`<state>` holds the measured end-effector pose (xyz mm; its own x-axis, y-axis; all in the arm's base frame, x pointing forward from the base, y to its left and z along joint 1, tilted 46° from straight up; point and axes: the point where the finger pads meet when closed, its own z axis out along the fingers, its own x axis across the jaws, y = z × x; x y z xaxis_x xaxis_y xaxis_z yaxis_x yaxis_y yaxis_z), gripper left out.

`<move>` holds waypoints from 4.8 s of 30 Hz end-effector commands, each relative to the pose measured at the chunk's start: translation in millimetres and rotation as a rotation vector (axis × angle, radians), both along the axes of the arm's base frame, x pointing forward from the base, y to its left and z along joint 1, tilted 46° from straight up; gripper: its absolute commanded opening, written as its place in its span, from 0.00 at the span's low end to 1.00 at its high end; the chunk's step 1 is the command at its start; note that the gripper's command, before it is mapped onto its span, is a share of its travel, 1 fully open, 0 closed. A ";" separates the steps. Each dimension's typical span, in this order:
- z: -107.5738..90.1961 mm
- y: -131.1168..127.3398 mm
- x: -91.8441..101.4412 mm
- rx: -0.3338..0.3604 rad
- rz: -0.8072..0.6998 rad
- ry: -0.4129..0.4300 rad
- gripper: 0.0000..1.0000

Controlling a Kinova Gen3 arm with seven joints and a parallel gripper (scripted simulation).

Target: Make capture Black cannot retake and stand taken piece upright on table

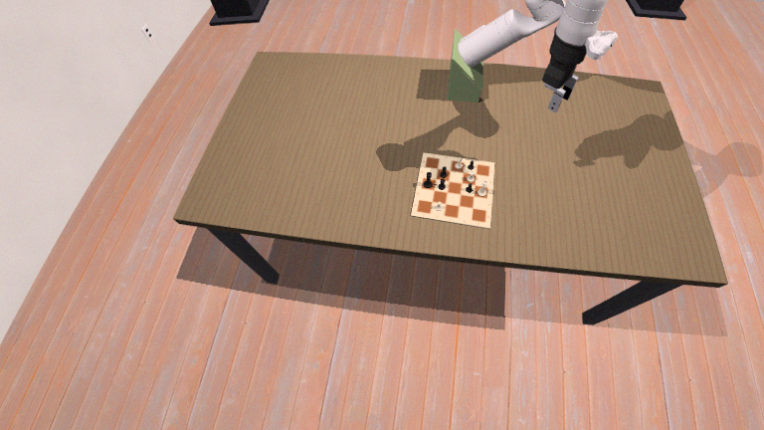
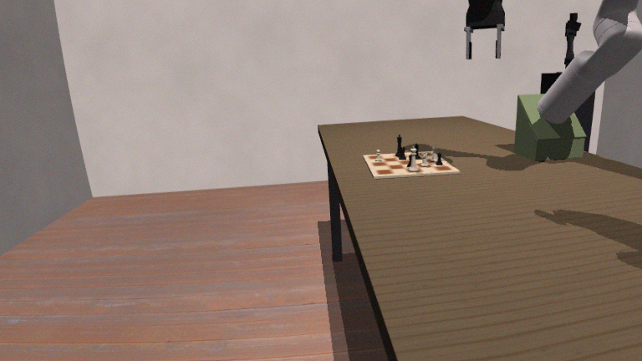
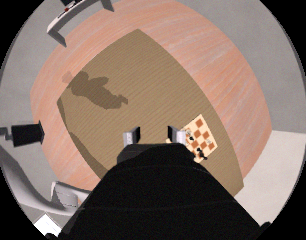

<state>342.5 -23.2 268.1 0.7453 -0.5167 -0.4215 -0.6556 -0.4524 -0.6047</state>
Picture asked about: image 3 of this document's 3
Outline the white king chess piece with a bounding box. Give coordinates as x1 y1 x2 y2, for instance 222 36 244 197
186 129 194 135

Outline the chessboard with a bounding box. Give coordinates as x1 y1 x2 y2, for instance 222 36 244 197
181 114 217 163

